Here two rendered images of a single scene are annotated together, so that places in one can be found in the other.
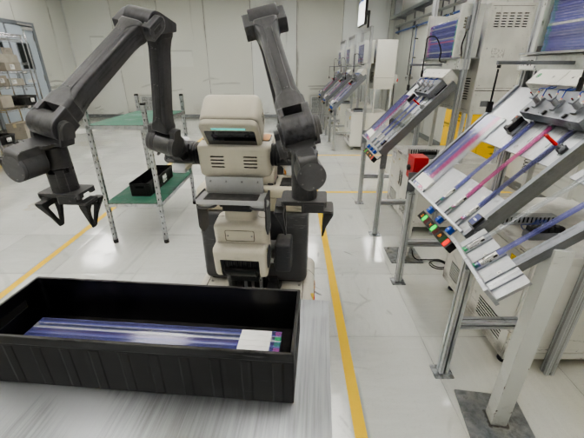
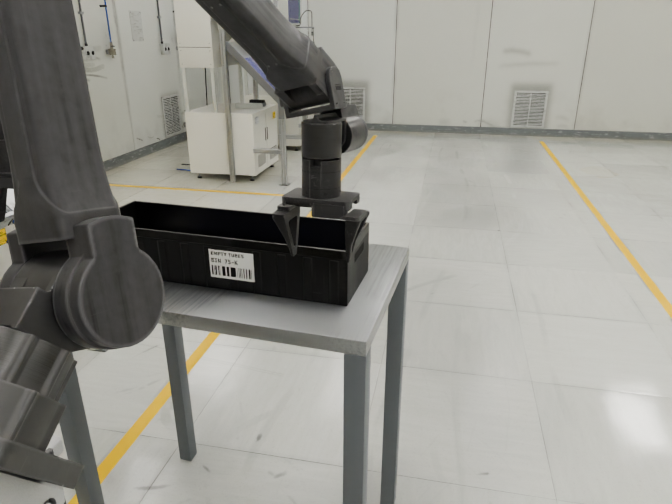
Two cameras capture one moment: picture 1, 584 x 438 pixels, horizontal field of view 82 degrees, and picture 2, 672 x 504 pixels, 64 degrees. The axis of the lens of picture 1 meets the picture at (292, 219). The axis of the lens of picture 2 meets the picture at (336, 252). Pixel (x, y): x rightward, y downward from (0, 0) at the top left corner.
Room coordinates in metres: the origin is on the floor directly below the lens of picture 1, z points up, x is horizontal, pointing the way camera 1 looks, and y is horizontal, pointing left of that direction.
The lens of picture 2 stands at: (1.50, 0.72, 1.28)
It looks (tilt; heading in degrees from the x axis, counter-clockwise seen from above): 22 degrees down; 192
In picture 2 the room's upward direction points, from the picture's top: straight up
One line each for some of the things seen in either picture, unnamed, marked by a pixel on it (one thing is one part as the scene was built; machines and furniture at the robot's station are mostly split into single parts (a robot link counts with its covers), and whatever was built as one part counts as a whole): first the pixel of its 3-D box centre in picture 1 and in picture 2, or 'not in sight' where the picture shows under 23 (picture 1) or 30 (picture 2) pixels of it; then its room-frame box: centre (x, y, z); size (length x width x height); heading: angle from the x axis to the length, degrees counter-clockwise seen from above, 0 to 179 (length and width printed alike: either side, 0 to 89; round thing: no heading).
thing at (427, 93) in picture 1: (421, 149); not in sight; (2.96, -1.15, 0.66); 1.01 x 0.73 x 1.31; 90
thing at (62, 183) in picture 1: (63, 182); (321, 181); (0.76, 0.54, 1.08); 0.10 x 0.07 x 0.07; 85
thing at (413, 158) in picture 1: (409, 209); not in sight; (2.24, -0.86, 0.39); 0.24 x 0.24 x 0.78; 0
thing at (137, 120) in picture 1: (150, 163); not in sight; (2.89, 1.25, 0.55); 0.91 x 0.46 x 1.10; 0
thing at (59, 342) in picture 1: (150, 332); (228, 247); (0.50, 0.27, 0.86); 0.57 x 0.17 x 0.11; 85
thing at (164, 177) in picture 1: (153, 179); not in sight; (2.89, 1.25, 0.41); 0.57 x 0.17 x 0.11; 0
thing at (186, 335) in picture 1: (152, 342); not in sight; (0.50, 0.27, 0.83); 0.51 x 0.07 x 0.03; 85
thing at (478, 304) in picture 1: (536, 274); not in sight; (1.52, -1.32, 0.31); 0.70 x 0.65 x 0.62; 0
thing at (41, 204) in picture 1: (61, 208); (340, 230); (0.76, 0.57, 1.01); 0.07 x 0.07 x 0.09; 85
